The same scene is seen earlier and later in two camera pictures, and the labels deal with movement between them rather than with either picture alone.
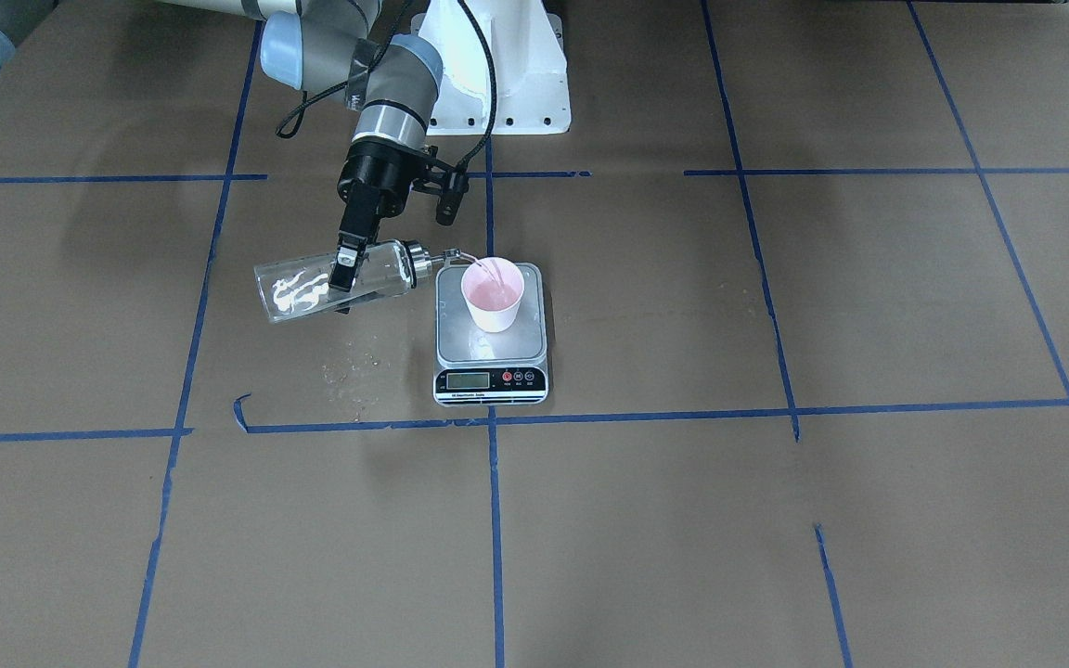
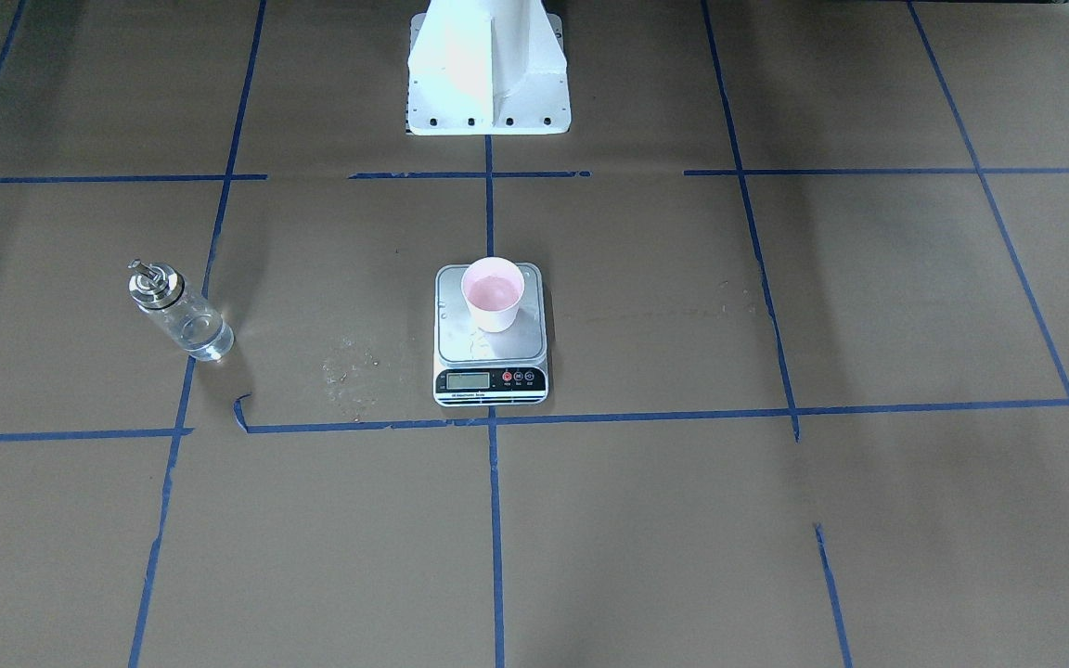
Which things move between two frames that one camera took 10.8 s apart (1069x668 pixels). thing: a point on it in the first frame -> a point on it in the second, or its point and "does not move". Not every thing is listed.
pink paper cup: x=493 y=288 does not move
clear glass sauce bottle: x=284 y=288 -> x=196 y=324
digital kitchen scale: x=473 y=367 does not move
